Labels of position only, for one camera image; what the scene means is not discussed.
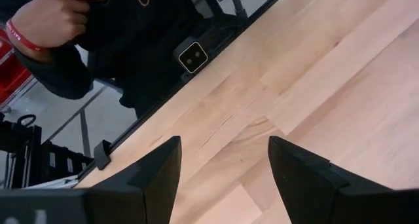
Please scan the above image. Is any black equipment rack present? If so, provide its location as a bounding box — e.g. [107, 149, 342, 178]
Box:
[0, 114, 94, 189]

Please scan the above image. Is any red wristband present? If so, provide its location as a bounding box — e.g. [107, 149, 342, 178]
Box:
[5, 18, 45, 53]

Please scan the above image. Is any red box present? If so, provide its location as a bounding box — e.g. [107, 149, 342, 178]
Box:
[0, 29, 33, 103]

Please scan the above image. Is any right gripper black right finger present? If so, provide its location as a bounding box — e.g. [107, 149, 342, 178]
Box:
[267, 135, 419, 224]

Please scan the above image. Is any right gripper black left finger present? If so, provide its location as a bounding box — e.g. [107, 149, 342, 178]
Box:
[0, 135, 183, 224]

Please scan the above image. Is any person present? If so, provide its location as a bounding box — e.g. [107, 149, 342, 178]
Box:
[0, 0, 210, 119]

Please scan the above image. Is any black frame clamp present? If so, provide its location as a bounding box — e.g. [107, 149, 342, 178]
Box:
[93, 139, 113, 171]

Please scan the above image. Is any grey table leg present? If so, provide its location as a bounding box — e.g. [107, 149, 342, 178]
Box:
[209, 0, 248, 19]

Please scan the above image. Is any person's hand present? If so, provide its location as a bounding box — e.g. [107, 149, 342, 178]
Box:
[10, 0, 107, 56]

